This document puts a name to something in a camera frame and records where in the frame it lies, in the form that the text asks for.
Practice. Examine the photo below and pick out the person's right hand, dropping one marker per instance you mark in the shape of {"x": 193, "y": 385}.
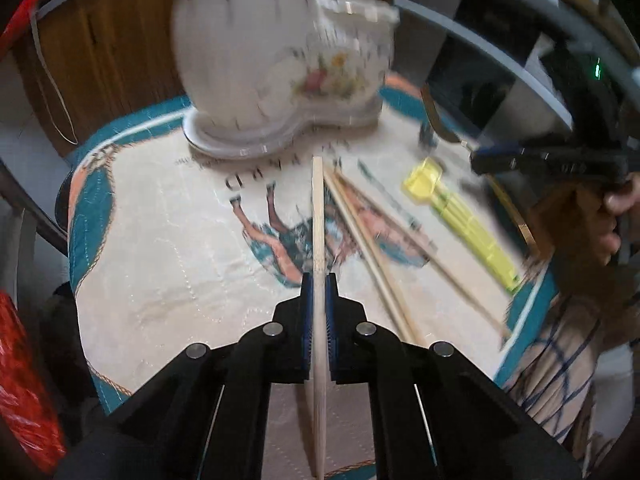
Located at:
{"x": 627, "y": 240}

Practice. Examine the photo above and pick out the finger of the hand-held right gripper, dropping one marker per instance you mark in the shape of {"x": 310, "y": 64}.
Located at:
{"x": 550, "y": 162}

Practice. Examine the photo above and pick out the black built-in oven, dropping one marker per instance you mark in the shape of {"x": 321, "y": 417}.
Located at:
{"x": 475, "y": 85}

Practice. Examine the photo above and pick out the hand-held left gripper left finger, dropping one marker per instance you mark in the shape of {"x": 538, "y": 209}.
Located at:
{"x": 307, "y": 310}

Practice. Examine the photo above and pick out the thin wooden chopstick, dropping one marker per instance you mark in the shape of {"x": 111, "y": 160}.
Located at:
{"x": 450, "y": 280}

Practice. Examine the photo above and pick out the curved metal frame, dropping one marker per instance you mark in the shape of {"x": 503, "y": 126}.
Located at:
{"x": 35, "y": 210}

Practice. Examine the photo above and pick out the person's right forearm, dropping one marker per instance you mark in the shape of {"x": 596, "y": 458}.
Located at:
{"x": 565, "y": 370}

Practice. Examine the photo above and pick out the printed quilted table mat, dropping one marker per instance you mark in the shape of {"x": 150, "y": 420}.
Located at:
{"x": 175, "y": 260}

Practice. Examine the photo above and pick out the red patterned package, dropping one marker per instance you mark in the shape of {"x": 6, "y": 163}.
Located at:
{"x": 22, "y": 390}

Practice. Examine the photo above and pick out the wooden kitchen base cabinet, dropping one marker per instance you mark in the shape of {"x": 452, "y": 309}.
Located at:
{"x": 115, "y": 60}

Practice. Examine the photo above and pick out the yellow-green plastic utensil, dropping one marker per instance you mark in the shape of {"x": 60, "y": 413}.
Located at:
{"x": 450, "y": 210}

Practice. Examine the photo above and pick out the white floral ceramic utensil holder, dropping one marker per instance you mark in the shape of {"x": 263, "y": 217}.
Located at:
{"x": 240, "y": 60}

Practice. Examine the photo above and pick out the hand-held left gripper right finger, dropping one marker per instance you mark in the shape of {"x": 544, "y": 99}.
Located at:
{"x": 330, "y": 310}

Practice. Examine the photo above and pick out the light wooden chopstick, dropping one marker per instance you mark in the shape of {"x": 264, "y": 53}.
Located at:
{"x": 372, "y": 245}
{"x": 318, "y": 220}
{"x": 357, "y": 240}

